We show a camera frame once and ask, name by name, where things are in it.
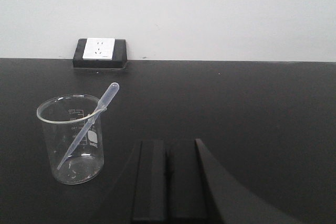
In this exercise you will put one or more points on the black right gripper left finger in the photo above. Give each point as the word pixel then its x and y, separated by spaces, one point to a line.
pixel 150 191

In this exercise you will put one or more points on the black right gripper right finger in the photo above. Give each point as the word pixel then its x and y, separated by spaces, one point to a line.
pixel 201 190

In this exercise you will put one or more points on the clear plastic pipette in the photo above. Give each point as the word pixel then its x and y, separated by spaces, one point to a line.
pixel 102 105

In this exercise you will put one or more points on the clear glass beaker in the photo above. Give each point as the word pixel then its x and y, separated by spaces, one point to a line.
pixel 62 119

